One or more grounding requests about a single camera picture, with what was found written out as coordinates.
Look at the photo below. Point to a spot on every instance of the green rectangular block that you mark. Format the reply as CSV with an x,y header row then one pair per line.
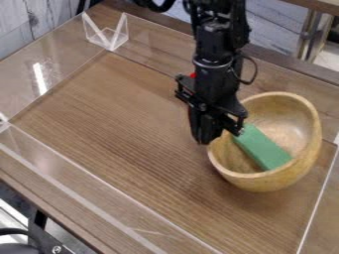
x,y
267,154

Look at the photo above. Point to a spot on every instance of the clear acrylic tray wall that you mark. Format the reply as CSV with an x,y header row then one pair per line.
x,y
109,220

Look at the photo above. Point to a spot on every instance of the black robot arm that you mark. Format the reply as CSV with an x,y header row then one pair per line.
x,y
220,29

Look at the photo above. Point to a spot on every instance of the black table frame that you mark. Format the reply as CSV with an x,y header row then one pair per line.
x,y
28,237

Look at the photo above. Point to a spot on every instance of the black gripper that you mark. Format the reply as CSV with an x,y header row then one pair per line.
x,y
211,95

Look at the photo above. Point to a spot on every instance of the wooden bowl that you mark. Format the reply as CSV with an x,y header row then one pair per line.
x,y
287,118

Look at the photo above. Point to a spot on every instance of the clear acrylic corner bracket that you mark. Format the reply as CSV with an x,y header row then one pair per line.
x,y
107,38

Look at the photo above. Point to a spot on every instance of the metal leg in background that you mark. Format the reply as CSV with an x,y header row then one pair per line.
x,y
314,35

